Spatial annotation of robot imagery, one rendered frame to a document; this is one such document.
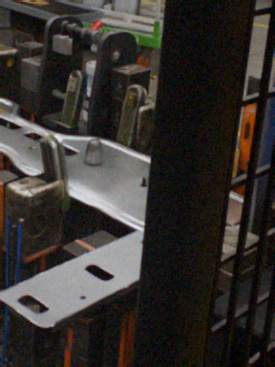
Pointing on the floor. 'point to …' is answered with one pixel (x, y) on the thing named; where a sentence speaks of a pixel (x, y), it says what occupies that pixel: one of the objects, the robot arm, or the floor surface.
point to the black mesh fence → (201, 186)
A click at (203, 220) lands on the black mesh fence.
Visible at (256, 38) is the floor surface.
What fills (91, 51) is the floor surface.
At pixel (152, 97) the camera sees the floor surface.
